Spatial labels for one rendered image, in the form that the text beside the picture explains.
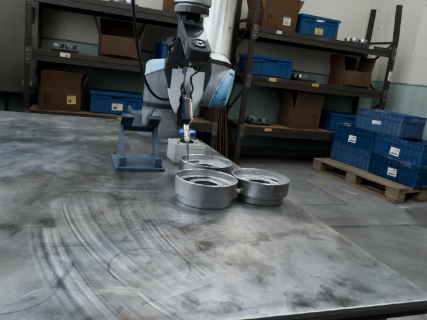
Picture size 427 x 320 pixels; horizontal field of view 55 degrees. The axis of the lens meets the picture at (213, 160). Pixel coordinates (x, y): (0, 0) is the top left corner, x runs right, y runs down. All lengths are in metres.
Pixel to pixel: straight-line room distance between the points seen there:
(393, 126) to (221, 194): 3.91
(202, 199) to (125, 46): 3.60
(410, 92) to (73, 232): 5.32
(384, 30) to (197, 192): 5.66
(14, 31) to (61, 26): 0.49
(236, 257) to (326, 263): 0.11
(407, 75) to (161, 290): 5.46
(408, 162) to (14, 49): 3.91
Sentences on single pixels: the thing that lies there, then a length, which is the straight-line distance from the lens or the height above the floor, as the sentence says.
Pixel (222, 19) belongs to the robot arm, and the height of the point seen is 1.16.
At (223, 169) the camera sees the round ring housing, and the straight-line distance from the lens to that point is 0.77.
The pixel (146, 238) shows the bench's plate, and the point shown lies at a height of 0.80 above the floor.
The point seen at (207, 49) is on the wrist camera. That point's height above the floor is 1.05.
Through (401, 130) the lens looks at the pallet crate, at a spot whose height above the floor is 0.65.
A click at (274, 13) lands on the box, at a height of 1.66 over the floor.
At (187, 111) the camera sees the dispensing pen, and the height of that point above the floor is 0.93.
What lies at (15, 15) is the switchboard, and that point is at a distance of 4.48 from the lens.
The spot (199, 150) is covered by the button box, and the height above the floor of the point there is 0.83.
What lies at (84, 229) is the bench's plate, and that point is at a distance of 0.55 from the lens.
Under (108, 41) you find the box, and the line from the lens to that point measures 4.18.
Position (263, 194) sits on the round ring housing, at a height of 0.82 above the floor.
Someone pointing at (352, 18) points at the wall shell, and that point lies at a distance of 5.89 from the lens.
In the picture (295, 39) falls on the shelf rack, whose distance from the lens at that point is 4.72.
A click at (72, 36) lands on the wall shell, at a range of 4.70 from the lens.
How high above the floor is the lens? 1.02
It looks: 12 degrees down
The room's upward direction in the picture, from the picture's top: 7 degrees clockwise
